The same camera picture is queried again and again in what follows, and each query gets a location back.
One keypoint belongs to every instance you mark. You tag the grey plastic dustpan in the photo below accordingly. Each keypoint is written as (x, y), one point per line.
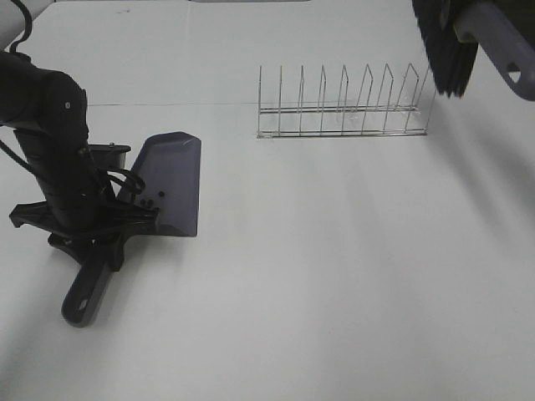
(168, 162)

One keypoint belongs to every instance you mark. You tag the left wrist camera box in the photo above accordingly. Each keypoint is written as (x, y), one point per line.
(109, 155)

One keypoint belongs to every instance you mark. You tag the pile of coffee beans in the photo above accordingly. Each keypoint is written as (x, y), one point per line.
(151, 200)

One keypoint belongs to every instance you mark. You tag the grey hand brush black bristles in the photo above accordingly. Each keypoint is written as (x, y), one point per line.
(453, 31)

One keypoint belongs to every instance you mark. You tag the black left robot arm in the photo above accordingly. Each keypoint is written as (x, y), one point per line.
(47, 111)

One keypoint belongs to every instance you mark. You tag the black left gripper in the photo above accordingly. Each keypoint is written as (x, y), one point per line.
(76, 220)

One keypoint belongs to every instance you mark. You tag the metal wire dish rack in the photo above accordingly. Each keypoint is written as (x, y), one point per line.
(372, 106)

